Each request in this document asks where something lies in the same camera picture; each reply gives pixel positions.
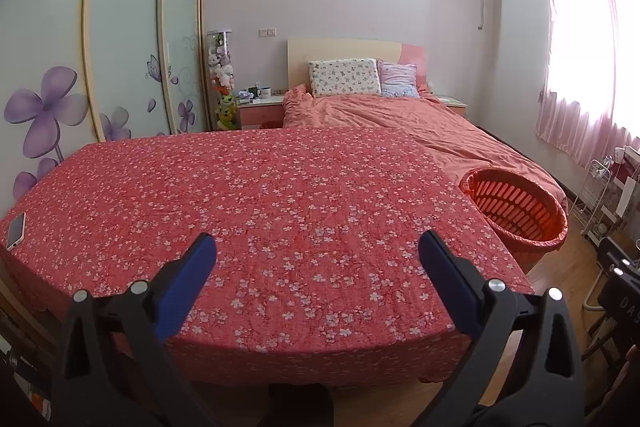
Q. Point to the orange plastic laundry basket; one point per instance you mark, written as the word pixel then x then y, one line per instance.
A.
pixel 510 207

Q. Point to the white smartphone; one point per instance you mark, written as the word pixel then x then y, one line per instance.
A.
pixel 16 231

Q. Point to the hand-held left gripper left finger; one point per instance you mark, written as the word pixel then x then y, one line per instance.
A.
pixel 185 287

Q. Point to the red floral tablecloth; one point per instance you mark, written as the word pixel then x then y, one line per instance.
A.
pixel 300 227

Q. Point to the white air conditioner pipe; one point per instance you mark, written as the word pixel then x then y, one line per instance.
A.
pixel 482 2

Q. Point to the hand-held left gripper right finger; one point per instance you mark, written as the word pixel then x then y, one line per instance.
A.
pixel 450 287

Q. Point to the white mug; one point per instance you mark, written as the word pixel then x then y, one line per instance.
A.
pixel 264 93

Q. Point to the wardrobe with flower-print glass doors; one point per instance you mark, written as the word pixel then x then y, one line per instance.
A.
pixel 125 32

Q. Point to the pink window curtain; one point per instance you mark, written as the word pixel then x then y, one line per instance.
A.
pixel 575 107

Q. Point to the salmon duvet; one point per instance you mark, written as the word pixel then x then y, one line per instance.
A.
pixel 415 122

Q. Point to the pink striped pillow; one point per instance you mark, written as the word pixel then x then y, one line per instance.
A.
pixel 400 79

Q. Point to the white floral pillow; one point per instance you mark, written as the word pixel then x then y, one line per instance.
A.
pixel 345 78

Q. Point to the white metal frame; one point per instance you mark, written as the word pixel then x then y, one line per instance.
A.
pixel 594 289

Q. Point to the clear column of plush toys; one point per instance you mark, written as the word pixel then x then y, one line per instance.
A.
pixel 222 72

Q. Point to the white wall switch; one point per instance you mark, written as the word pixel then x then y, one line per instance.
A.
pixel 267 32

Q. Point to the pink and white nightstand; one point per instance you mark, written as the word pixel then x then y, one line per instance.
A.
pixel 257 114
pixel 452 99

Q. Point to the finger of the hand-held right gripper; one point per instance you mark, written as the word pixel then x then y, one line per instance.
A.
pixel 612 252

